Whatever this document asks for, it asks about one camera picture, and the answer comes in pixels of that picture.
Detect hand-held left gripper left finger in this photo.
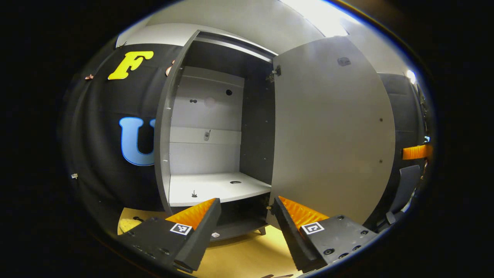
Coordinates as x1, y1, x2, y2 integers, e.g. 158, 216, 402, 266
118, 198, 222, 273

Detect long ceiling light panel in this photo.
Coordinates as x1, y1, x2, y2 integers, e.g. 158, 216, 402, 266
282, 0, 361, 37

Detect beige cabinet door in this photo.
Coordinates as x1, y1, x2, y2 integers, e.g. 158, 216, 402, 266
266, 36, 397, 232

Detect dark grey cabinet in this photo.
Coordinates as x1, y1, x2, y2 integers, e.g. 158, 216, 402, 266
154, 30, 278, 242

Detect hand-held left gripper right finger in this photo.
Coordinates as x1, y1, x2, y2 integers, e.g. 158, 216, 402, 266
273, 196, 381, 273

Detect black backdrop cloth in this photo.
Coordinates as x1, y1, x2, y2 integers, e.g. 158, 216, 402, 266
62, 42, 431, 232

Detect white cabinet shelf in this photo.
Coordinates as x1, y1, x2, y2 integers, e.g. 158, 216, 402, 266
169, 173, 272, 207

